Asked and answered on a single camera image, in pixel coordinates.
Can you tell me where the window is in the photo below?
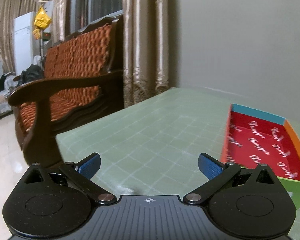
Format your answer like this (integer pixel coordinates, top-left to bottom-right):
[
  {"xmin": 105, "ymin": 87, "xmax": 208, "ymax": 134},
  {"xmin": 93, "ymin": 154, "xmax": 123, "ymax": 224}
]
[{"xmin": 70, "ymin": 0, "xmax": 123, "ymax": 30}]

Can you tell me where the white refrigerator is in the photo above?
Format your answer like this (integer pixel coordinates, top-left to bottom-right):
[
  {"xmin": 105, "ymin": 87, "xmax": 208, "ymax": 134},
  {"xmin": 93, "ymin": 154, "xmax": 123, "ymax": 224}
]
[{"xmin": 14, "ymin": 11, "xmax": 37, "ymax": 76}]

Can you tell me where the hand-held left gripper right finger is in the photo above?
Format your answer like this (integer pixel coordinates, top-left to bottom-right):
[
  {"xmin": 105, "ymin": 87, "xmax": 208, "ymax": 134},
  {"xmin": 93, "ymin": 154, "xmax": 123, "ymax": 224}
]
[{"xmin": 183, "ymin": 153, "xmax": 279, "ymax": 205}]

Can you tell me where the colourful red-lined cardboard box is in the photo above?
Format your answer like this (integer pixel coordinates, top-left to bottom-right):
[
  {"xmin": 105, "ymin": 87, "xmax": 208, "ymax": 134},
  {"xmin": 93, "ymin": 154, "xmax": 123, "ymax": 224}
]
[{"xmin": 220, "ymin": 103, "xmax": 300, "ymax": 210}]

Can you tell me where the dark coat stand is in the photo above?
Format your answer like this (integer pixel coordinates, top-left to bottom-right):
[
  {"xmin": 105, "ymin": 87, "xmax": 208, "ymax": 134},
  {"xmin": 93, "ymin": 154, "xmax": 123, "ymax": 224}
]
[{"xmin": 40, "ymin": 2, "xmax": 52, "ymax": 58}]

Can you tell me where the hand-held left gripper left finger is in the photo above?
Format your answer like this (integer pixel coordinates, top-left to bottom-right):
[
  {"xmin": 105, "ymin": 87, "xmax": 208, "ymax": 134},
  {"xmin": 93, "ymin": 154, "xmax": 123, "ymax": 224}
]
[{"xmin": 22, "ymin": 152, "xmax": 117, "ymax": 205}]

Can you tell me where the black bag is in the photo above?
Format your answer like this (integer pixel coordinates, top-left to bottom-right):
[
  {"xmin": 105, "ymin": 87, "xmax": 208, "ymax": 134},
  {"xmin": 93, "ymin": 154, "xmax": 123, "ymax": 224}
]
[{"xmin": 14, "ymin": 64, "xmax": 45, "ymax": 86}]

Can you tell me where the brown striped curtain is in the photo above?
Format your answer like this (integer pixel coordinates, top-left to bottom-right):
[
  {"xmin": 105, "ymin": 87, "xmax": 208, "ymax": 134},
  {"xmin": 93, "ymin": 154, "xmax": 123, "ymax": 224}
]
[{"xmin": 0, "ymin": 0, "xmax": 48, "ymax": 73}]

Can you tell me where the beige satin curtain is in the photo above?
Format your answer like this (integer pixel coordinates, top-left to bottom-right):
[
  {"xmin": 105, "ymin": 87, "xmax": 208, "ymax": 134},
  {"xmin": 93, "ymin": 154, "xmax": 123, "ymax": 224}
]
[
  {"xmin": 52, "ymin": 0, "xmax": 73, "ymax": 43},
  {"xmin": 122, "ymin": 0, "xmax": 169, "ymax": 108}
]

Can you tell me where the yellow plastic bag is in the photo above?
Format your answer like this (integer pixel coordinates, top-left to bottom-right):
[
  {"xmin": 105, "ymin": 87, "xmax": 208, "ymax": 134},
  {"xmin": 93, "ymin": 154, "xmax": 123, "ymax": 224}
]
[{"xmin": 32, "ymin": 6, "xmax": 52, "ymax": 40}]

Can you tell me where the green grid cutting mat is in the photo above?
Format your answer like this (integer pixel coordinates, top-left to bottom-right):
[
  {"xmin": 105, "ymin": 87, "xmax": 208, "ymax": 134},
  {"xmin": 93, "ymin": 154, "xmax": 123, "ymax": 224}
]
[{"xmin": 55, "ymin": 87, "xmax": 300, "ymax": 240}]

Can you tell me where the wooden bench with orange cushion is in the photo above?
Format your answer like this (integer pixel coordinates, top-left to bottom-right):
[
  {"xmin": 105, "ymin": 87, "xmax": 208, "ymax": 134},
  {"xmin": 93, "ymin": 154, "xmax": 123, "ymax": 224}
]
[{"xmin": 7, "ymin": 15, "xmax": 124, "ymax": 170}]

